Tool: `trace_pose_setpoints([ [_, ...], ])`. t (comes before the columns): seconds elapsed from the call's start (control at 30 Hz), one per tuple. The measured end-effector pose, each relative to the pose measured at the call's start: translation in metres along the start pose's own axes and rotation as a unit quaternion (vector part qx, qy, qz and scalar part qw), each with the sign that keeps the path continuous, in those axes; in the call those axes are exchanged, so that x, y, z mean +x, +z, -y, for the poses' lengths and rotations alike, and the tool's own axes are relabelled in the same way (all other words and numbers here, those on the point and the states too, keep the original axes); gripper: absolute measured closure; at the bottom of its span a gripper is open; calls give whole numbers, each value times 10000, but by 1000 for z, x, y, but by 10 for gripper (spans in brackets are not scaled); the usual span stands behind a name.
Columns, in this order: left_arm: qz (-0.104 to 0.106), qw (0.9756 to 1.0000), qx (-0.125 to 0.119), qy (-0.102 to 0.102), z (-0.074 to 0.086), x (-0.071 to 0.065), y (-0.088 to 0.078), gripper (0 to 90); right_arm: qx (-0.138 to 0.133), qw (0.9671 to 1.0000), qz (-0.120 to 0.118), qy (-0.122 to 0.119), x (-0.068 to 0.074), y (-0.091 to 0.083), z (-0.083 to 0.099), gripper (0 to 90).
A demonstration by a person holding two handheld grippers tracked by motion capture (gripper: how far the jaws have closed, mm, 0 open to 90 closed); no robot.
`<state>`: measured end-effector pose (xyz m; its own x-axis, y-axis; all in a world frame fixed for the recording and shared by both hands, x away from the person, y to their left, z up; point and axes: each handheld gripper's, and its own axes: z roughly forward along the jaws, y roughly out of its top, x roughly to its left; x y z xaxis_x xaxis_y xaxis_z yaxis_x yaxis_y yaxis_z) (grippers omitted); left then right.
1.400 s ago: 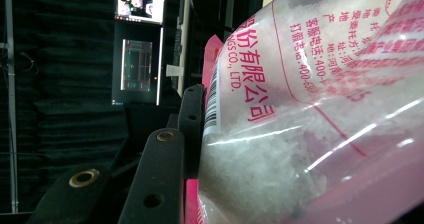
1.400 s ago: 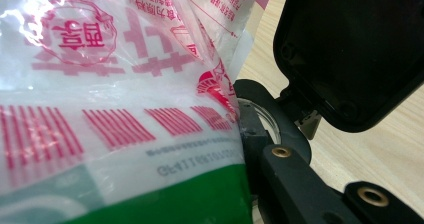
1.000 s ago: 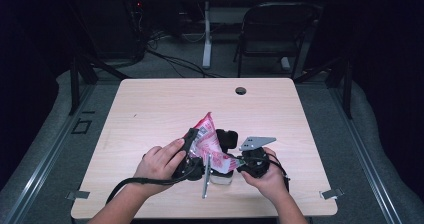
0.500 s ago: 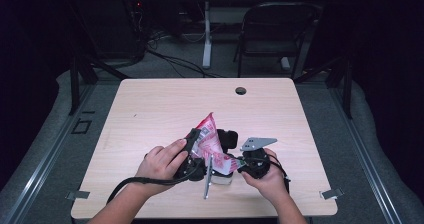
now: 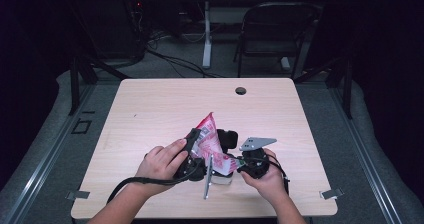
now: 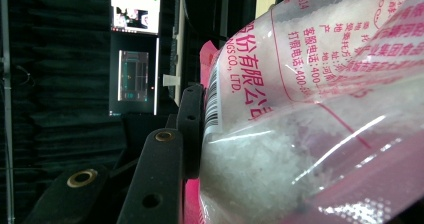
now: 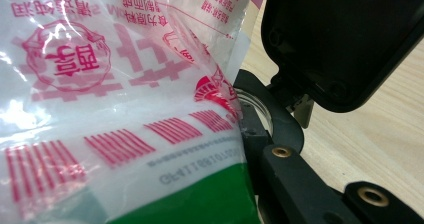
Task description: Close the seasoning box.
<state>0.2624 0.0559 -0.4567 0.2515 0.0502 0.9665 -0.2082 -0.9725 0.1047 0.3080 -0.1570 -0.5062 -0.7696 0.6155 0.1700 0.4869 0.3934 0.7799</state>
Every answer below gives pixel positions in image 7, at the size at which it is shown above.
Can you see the white and red seasoning packet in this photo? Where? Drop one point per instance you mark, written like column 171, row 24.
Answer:
column 116, row 100

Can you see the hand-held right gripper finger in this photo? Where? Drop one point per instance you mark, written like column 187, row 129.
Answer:
column 255, row 134

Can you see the glass jar with black lid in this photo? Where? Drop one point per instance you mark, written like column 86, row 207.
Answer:
column 333, row 44

